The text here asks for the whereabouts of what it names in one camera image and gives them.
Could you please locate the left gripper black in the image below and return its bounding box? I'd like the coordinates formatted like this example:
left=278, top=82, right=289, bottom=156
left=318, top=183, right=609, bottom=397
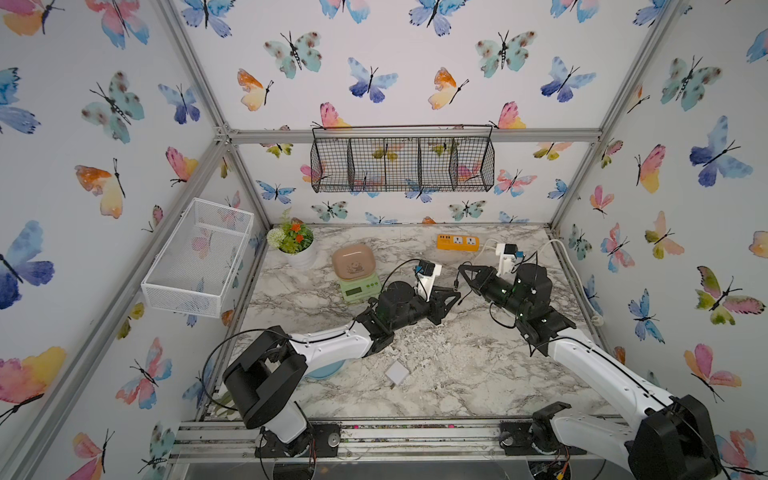
left=387, top=287, right=459, bottom=336

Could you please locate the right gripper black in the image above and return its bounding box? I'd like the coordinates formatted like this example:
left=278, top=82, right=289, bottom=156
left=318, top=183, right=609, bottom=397
left=459, top=263, right=533, bottom=325

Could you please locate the orange power strip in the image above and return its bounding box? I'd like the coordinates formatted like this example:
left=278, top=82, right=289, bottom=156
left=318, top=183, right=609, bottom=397
left=436, top=234, right=480, bottom=252

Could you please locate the white usb charger adapter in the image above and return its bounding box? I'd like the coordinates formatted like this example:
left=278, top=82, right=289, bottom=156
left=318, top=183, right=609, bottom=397
left=385, top=361, right=410, bottom=387

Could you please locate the green electronic kitchen scale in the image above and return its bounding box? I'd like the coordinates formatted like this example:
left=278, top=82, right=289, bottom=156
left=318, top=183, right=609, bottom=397
left=339, top=272, right=381, bottom=303

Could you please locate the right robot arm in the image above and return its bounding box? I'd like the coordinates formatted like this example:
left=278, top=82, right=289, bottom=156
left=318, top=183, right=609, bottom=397
left=458, top=263, right=724, bottom=479

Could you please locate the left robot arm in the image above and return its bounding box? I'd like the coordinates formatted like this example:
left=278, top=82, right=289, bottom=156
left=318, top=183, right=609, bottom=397
left=223, top=281, right=461, bottom=447

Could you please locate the pink bowl on scale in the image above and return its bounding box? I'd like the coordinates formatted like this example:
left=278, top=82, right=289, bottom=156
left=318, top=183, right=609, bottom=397
left=331, top=243, right=376, bottom=281

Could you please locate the potted plant white pot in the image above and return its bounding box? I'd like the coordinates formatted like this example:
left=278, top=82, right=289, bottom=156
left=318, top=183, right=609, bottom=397
left=266, top=209, right=317, bottom=270

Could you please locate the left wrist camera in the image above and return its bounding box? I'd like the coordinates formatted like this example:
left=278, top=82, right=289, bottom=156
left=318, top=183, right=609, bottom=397
left=414, top=259, right=442, bottom=300

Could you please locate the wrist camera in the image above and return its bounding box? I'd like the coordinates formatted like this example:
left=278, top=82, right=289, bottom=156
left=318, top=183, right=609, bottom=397
left=414, top=259, right=442, bottom=300
left=495, top=243, right=524, bottom=275

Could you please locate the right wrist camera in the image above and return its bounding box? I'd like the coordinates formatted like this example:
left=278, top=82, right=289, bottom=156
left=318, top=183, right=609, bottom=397
left=495, top=243, right=524, bottom=275

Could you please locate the white power strip cord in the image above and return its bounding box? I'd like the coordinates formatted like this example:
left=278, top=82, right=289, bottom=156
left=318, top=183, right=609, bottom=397
left=473, top=237, right=604, bottom=326

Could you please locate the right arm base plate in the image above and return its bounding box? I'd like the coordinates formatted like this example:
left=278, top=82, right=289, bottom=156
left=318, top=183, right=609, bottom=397
left=498, top=401, right=571, bottom=457

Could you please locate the black wire wall basket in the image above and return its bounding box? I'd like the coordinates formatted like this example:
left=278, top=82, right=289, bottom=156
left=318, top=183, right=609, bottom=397
left=307, top=125, right=495, bottom=193

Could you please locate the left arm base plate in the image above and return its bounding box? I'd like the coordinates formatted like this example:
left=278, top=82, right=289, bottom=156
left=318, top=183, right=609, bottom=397
left=255, top=422, right=341, bottom=459

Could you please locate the white mesh wall basket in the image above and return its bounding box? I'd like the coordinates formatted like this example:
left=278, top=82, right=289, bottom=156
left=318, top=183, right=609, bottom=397
left=141, top=198, right=254, bottom=318

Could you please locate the aluminium front rail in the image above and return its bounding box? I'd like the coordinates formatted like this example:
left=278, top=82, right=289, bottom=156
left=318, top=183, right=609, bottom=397
left=170, top=419, right=670, bottom=463

